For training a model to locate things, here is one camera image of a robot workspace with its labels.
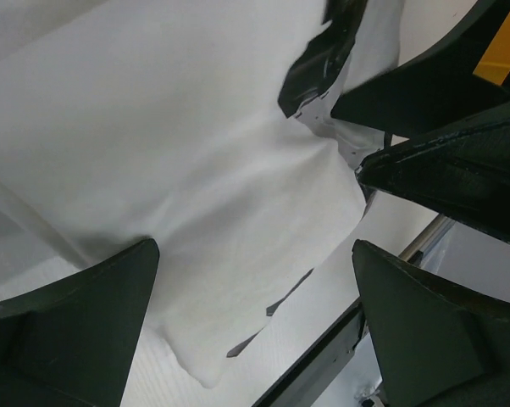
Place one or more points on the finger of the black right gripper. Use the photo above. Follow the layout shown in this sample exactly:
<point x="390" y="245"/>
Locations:
<point x="461" y="170"/>
<point x="455" y="65"/>

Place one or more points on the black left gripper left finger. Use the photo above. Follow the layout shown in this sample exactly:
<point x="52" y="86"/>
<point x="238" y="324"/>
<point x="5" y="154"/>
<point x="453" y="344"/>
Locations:
<point x="72" y="342"/>

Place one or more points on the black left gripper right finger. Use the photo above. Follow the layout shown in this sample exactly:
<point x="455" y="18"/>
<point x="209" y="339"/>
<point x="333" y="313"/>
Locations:
<point x="437" y="343"/>

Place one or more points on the white t shirt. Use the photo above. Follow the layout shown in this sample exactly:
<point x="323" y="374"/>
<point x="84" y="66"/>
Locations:
<point x="204" y="125"/>

